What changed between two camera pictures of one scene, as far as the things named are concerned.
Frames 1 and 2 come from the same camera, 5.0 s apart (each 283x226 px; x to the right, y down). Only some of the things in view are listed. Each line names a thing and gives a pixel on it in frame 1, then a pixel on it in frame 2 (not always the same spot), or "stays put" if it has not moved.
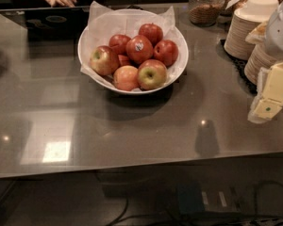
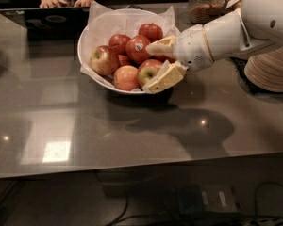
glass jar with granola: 206,2 stays put
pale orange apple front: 125,77 stays put
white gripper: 280,32 to 191,49
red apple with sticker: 140,48 stays put
